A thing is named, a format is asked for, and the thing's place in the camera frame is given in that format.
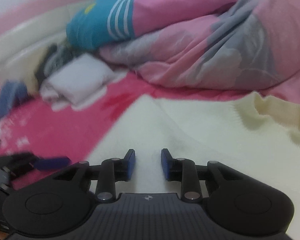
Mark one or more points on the white folded cloth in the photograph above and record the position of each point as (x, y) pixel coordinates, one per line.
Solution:
(77, 80)

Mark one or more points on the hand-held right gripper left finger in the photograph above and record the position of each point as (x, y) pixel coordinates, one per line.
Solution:
(131, 165)

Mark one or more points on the pink grey floral quilt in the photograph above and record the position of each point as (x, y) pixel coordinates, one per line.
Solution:
(215, 42)

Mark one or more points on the teal striped pillow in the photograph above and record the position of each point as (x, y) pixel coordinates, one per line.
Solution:
(95, 25)

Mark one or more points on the dark clothes pile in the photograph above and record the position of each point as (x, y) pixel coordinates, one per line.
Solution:
(52, 60)

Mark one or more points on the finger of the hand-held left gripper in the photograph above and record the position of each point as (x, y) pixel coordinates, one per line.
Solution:
(52, 163)

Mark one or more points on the cream deer print sweater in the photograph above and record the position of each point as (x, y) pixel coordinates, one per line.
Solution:
(202, 140)

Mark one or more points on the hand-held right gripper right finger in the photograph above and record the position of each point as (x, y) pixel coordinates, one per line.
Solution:
(165, 165)

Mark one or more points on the pink floral blanket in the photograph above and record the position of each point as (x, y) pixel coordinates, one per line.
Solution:
(52, 130)

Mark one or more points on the blue cloth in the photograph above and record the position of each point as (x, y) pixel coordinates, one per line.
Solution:
(10, 97)

